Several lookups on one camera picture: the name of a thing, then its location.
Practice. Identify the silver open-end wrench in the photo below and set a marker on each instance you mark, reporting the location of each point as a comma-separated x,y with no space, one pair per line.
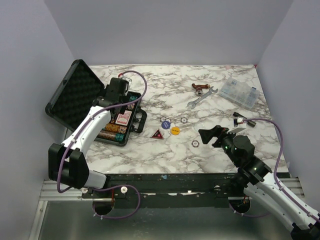
192,104

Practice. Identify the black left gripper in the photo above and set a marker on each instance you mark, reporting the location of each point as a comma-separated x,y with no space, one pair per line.
108,90

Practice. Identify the brown bottom chip row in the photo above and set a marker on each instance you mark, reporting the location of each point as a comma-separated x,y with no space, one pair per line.
112,136

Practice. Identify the poker chip beside blue button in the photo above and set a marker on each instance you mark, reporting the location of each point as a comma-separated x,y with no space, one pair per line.
163,119

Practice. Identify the poker chip marked 10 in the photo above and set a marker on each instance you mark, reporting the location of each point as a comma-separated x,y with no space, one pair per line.
184,120

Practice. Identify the blue small blind button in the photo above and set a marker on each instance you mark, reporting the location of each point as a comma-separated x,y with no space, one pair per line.
166,125

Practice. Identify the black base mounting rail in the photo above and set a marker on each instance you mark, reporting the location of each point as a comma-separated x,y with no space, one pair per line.
175,190

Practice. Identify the brown faucet tap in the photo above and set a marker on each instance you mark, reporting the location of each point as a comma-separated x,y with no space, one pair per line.
199,88

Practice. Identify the brown and blue chip row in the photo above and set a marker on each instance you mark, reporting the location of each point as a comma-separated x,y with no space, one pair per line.
129,107

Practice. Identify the clear plastic screw organizer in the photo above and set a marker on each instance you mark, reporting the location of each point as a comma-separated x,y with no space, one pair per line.
239,93

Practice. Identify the black T-shaped pipe fitting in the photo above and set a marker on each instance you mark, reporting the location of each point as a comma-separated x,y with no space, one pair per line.
250,123

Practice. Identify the yellow big blind button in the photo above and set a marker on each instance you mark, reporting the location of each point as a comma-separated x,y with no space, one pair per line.
175,130

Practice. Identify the black poker set case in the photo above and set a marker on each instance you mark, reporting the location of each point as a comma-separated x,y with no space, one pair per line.
75,95

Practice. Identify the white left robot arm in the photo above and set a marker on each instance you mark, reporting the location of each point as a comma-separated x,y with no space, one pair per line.
67,162

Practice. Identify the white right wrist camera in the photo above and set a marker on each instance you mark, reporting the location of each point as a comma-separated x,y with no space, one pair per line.
239,125

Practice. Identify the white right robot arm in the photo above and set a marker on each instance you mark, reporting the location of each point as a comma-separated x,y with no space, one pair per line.
258,181

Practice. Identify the red triangular dealer button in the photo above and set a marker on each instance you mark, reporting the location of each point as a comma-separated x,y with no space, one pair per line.
158,135

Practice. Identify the red playing card deck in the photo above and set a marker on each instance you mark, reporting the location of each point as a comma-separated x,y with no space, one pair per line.
123,119

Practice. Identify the poker chip near deck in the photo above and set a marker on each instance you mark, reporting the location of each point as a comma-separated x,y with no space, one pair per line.
195,143

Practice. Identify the purple and green chip row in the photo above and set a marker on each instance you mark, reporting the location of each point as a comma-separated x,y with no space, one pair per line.
132,96

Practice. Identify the clear glass disc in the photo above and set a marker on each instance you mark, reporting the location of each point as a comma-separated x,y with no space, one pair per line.
200,125

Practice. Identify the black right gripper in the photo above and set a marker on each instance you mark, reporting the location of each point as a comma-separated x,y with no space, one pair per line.
218,131

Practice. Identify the orange chip row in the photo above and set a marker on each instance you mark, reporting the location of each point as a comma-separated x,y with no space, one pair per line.
114,128

